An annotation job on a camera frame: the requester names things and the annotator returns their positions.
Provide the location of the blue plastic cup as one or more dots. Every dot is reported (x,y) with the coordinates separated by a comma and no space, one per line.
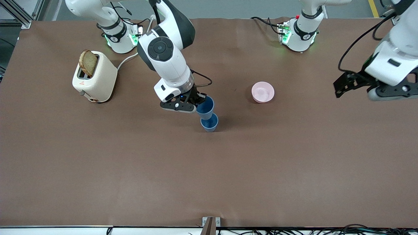
(206,107)
(209,124)

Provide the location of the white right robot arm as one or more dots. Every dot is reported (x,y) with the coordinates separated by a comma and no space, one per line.
(160,49)

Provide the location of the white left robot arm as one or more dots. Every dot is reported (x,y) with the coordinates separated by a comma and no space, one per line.
(302,37)

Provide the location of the yellow floor tape strip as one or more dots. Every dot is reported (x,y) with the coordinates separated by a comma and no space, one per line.
(373,8)

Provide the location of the pink bowl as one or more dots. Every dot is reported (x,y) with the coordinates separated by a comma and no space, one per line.
(263,92)

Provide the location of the cream two-slot toaster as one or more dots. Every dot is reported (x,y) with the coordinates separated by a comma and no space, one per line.
(101,80)

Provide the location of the brown table cover sheet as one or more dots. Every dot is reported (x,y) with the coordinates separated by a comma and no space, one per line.
(209,179)

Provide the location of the brown bread slice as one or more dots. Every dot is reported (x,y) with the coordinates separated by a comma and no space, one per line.
(88,63)

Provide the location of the metal corner bracket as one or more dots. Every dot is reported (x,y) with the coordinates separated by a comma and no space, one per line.
(218,222)

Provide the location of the brown wooden post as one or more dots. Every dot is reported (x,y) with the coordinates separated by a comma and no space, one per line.
(209,228)

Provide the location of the upright aluminium frame profile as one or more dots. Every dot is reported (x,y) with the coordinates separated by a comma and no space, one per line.
(38,8)

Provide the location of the slanted aluminium frame profile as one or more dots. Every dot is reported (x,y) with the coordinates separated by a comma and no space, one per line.
(16,14)

